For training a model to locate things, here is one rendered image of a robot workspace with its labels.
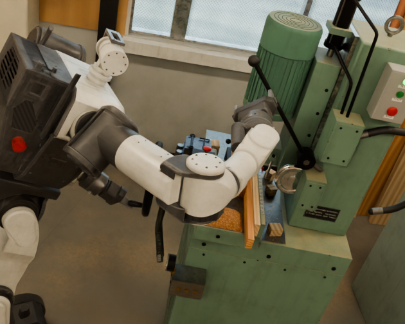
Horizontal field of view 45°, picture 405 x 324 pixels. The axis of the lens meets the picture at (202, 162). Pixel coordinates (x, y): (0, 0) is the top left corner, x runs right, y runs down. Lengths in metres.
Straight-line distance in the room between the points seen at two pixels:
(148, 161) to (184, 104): 2.14
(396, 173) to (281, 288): 1.57
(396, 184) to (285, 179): 1.73
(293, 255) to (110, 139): 0.93
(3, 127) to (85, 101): 0.19
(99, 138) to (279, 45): 0.66
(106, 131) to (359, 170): 0.93
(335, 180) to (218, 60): 1.41
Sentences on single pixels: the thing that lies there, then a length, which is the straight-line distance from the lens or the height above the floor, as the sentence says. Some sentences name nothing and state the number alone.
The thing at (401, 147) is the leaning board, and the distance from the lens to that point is 3.26.
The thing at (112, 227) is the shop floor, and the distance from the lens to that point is 2.80.
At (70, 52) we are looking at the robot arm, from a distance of 1.46.
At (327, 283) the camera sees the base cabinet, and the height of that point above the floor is 0.66.
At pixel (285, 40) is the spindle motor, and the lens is 1.48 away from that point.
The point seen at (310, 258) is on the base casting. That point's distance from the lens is 1.79.
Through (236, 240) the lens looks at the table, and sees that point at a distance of 1.59.
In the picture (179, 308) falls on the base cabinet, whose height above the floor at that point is 0.37.
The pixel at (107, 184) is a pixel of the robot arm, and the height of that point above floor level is 0.82.
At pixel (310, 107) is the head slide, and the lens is 1.60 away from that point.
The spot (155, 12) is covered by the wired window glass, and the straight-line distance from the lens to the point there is 2.94.
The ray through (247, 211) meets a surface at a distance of 1.60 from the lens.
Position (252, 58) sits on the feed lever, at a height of 1.42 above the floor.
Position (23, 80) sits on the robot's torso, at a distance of 1.15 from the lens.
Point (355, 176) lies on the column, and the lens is 1.72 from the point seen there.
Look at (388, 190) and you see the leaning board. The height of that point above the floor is 0.28.
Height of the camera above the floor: 1.93
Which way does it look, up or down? 34 degrees down
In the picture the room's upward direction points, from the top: 14 degrees clockwise
